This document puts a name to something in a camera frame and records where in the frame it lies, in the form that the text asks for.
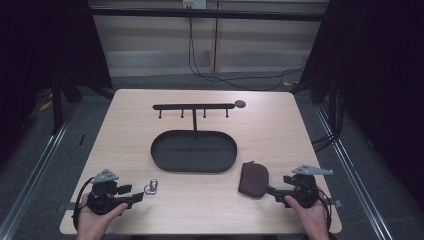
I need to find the person's right hand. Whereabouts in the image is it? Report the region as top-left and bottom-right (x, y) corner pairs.
(284, 194), (332, 240)

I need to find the black key rack with tray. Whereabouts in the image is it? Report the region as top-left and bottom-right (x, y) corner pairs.
(150, 99), (247, 174)

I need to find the brown leather pouch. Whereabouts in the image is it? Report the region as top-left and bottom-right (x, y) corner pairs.
(237, 160), (270, 199)

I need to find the black horizontal frame bar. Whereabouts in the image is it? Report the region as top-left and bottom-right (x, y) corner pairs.
(89, 7), (329, 23)

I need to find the person's left hand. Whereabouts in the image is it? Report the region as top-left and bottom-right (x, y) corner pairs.
(76, 193), (130, 240)

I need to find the long black wall cable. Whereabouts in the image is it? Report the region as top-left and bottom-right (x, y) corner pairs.
(187, 16), (305, 92)

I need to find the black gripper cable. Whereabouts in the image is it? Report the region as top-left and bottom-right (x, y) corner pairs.
(316, 188), (334, 234)
(72, 177), (96, 232)

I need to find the bundle of black floor cables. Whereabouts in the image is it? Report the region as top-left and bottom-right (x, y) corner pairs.
(310, 89), (346, 154)

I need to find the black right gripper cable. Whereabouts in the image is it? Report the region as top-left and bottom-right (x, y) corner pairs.
(316, 188), (334, 234)

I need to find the black metal stand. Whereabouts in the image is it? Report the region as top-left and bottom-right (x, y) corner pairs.
(50, 75), (65, 136)
(327, 75), (339, 136)

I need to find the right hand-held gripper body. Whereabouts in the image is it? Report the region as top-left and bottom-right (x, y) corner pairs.
(283, 164), (335, 210)

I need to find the dark curtain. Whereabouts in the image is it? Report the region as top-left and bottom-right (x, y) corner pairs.
(0, 0), (114, 168)
(289, 0), (424, 209)

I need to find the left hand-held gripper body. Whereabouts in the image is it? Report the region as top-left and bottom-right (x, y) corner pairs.
(86, 168), (120, 216)

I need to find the yellow tape strip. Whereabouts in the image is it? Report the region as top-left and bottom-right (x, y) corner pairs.
(37, 93), (54, 113)

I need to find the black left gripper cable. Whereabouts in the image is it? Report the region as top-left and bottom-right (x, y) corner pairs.
(72, 177), (96, 232)

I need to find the silver keyring with carabiner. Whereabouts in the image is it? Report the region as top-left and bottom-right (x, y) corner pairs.
(143, 178), (159, 196)

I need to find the metal floor rail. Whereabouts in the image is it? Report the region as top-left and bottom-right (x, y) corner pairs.
(0, 108), (77, 240)
(313, 103), (395, 240)

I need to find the white wall socket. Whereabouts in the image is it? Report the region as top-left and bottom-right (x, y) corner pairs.
(182, 0), (208, 10)

